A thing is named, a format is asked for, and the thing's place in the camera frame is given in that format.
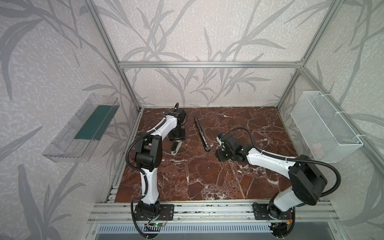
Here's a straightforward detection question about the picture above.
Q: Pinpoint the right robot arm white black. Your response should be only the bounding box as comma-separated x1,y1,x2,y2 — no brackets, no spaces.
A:
216,134,328,219

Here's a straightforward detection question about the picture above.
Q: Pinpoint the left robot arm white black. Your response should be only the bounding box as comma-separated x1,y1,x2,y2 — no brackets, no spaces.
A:
125,104,187,221

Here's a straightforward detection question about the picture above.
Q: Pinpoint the aluminium rear cross bar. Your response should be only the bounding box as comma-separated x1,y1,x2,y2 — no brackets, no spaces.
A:
119,61,301,69

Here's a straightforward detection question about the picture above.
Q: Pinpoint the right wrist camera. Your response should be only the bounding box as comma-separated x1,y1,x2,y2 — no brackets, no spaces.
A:
217,133,226,150

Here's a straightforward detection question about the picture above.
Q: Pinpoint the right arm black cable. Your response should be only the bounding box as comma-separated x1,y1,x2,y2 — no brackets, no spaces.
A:
227,127,342,238

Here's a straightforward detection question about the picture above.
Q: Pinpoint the white wire mesh basket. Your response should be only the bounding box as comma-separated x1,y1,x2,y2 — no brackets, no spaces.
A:
291,91,364,163

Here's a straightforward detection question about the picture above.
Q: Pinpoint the clear plastic wall bin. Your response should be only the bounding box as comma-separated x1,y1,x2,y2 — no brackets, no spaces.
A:
43,94,120,163

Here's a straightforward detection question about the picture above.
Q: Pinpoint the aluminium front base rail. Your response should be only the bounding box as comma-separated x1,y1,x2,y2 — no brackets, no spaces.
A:
87,200,340,224

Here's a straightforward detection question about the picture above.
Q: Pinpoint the aluminium frame post left rear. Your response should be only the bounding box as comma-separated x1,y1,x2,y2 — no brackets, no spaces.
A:
85,0,141,111

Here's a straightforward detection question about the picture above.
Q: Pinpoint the aluminium frame post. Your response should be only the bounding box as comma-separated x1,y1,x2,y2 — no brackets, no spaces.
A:
276,0,344,111
85,0,141,111

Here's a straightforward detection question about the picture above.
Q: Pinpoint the aluminium frame post right rear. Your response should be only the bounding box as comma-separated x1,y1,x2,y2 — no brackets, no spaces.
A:
276,0,344,111

